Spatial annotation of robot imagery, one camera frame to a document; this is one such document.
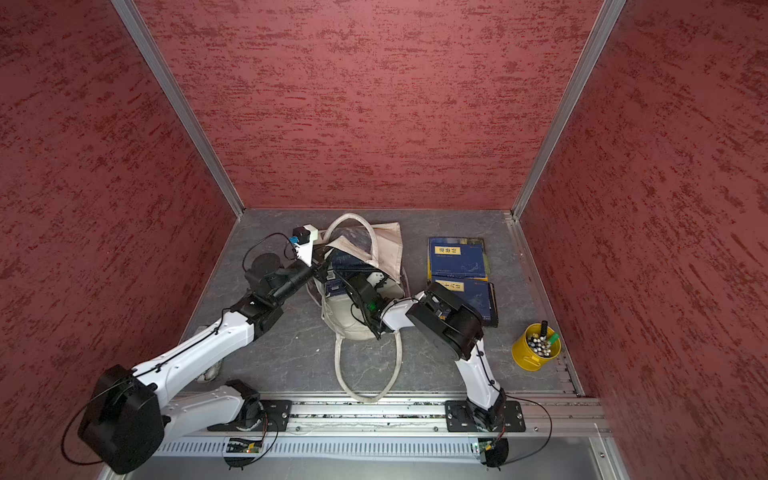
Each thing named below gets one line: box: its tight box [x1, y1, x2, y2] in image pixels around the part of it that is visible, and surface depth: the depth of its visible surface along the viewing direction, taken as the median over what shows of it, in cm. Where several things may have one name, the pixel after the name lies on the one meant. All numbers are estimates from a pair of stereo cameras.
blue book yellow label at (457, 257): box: [427, 236, 489, 282], surface depth 105 cm
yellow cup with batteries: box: [512, 320, 562, 371], surface depth 78 cm
